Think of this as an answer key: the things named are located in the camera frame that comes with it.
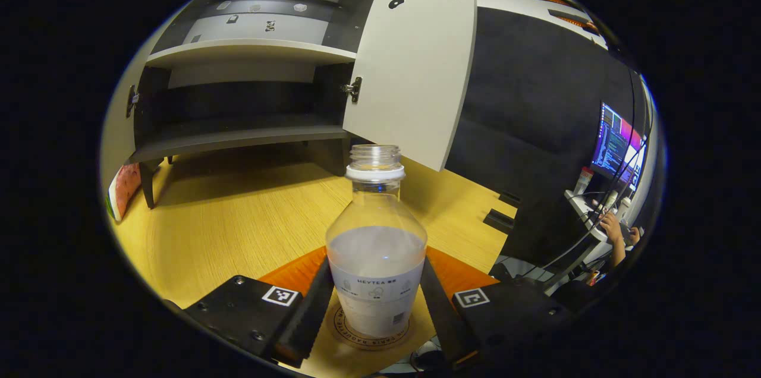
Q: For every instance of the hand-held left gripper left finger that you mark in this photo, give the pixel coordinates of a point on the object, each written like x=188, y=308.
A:
x=309, y=315

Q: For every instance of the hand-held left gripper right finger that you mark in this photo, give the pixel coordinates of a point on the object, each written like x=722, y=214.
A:
x=443, y=318

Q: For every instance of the round brown coaster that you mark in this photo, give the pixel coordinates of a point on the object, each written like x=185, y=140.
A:
x=374, y=343

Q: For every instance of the clear plastic bottle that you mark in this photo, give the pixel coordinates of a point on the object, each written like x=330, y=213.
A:
x=377, y=259

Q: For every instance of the white cabinet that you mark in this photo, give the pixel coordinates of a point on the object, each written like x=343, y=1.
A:
x=250, y=51

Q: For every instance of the white bottle red cap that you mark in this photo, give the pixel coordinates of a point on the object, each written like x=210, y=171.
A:
x=585, y=180

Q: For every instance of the metal door hinge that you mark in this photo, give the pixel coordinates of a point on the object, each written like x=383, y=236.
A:
x=131, y=101
x=354, y=90

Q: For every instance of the black backdrop cloth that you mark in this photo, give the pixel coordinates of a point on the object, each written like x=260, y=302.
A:
x=535, y=98

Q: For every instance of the black block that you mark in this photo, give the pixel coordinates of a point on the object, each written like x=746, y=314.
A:
x=501, y=221
x=510, y=198

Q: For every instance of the computer monitor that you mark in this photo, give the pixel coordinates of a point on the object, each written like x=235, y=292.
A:
x=612, y=140

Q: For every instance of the white desk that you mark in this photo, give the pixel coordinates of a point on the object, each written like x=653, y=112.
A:
x=579, y=205

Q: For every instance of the watermelon slice cushion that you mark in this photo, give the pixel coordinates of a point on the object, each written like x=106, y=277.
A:
x=125, y=188

